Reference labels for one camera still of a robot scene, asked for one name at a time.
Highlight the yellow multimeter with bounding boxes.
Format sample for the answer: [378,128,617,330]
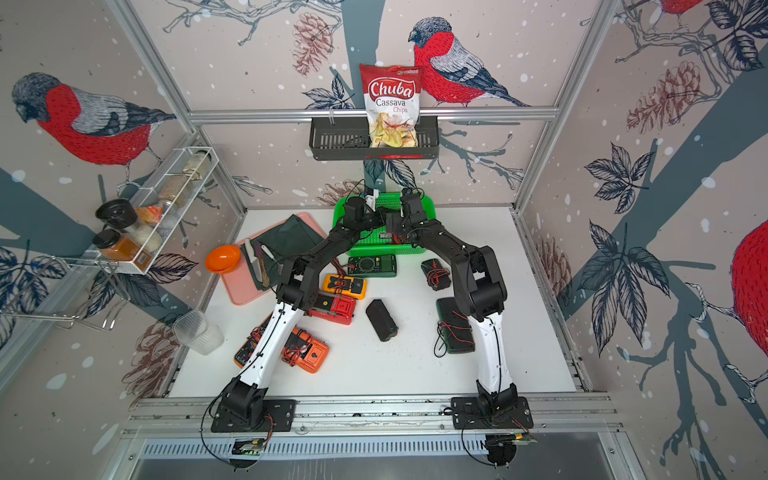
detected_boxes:
[321,274,367,300]

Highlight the red multimeter with leads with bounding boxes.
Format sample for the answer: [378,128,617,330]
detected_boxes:
[305,292,357,325]

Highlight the green-black multimeter with leads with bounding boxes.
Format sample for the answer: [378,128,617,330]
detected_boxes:
[433,297,475,358]

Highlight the red slim multimeter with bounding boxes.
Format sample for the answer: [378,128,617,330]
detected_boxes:
[385,213,411,245]

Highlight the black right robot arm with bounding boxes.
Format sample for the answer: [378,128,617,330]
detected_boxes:
[387,188,519,425]

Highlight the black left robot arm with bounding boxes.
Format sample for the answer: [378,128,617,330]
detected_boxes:
[212,196,386,432]

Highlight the green plastic basket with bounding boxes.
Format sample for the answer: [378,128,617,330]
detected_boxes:
[332,193,436,257]

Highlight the dark green multimeter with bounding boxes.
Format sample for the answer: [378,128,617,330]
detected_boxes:
[346,254,397,278]

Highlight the small black multimeter with leads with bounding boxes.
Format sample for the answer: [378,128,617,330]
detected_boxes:
[421,258,451,291]

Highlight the large orange multimeter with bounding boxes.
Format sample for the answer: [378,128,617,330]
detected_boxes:
[282,328,330,374]

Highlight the small orange-black multimeter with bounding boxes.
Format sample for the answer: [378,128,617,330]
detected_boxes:
[233,325,266,368]

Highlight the dark green cloth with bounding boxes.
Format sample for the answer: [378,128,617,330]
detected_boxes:
[250,215,324,290]

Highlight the knife on cutting board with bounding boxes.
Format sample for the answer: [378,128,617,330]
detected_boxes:
[244,238,271,289]

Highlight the black rectangular case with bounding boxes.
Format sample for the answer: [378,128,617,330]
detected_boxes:
[365,299,398,342]

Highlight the Chuba cassava chips bag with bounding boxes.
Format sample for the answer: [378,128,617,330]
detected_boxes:
[359,64,422,148]

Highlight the pink cutting board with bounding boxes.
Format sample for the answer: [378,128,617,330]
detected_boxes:
[221,212,326,306]

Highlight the orange plastic bowl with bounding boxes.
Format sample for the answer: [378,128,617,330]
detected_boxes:
[205,245,242,275]

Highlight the clear plastic cup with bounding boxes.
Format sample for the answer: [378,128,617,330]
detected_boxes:
[172,310,225,356]

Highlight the black-lid spice jar rear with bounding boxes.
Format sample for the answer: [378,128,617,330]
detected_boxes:
[95,198,139,231]

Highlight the black-lid spice jar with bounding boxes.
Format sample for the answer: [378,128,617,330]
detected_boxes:
[93,229,141,261]
[95,198,139,231]

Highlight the black-lid spice jar front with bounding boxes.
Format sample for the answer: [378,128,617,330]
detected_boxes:
[93,229,141,261]

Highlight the black wall-mounted basket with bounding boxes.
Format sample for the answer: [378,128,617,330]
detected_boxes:
[308,115,440,162]

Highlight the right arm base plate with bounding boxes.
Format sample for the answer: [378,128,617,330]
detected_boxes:
[447,396,534,430]

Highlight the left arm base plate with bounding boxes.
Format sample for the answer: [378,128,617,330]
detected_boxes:
[211,399,297,433]

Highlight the white wire spice rack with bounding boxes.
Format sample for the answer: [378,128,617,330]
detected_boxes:
[61,146,219,275]

